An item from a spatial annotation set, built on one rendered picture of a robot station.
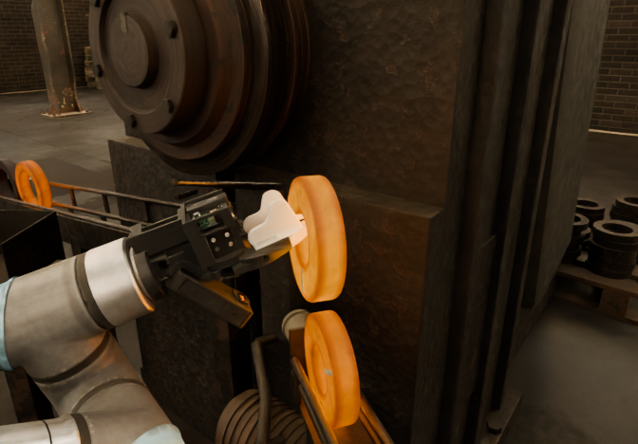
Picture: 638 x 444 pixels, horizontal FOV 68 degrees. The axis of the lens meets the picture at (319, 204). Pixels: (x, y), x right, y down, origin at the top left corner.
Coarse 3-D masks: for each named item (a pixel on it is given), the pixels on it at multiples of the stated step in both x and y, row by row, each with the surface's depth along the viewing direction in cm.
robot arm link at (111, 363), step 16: (112, 336) 56; (96, 352) 52; (112, 352) 55; (80, 368) 51; (96, 368) 52; (112, 368) 53; (128, 368) 55; (48, 384) 51; (64, 384) 51; (80, 384) 51; (96, 384) 51; (144, 384) 54; (64, 400) 51
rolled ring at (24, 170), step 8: (32, 160) 155; (16, 168) 157; (24, 168) 153; (32, 168) 151; (40, 168) 152; (16, 176) 159; (24, 176) 159; (32, 176) 151; (40, 176) 151; (16, 184) 161; (24, 184) 160; (40, 184) 150; (48, 184) 152; (24, 192) 160; (32, 192) 162; (40, 192) 150; (48, 192) 152; (24, 200) 160; (32, 200) 160; (40, 200) 152; (48, 200) 153
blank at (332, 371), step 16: (320, 320) 63; (336, 320) 63; (304, 336) 72; (320, 336) 63; (336, 336) 61; (320, 352) 63; (336, 352) 59; (352, 352) 60; (320, 368) 69; (336, 368) 59; (352, 368) 59; (320, 384) 67; (336, 384) 58; (352, 384) 59; (320, 400) 66; (336, 400) 58; (352, 400) 59; (336, 416) 59; (352, 416) 60
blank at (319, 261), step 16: (304, 176) 57; (320, 176) 56; (304, 192) 54; (320, 192) 53; (304, 208) 55; (320, 208) 52; (336, 208) 52; (320, 224) 51; (336, 224) 51; (304, 240) 61; (320, 240) 51; (336, 240) 51; (304, 256) 60; (320, 256) 51; (336, 256) 51; (304, 272) 58; (320, 272) 51; (336, 272) 52; (304, 288) 58; (320, 288) 53; (336, 288) 54
